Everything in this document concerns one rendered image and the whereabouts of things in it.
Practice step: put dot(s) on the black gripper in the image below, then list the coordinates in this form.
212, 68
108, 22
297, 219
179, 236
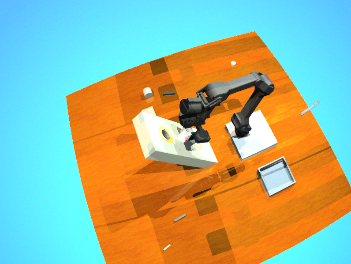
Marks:
201, 135

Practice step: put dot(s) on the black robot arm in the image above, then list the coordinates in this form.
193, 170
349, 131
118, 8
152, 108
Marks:
218, 92

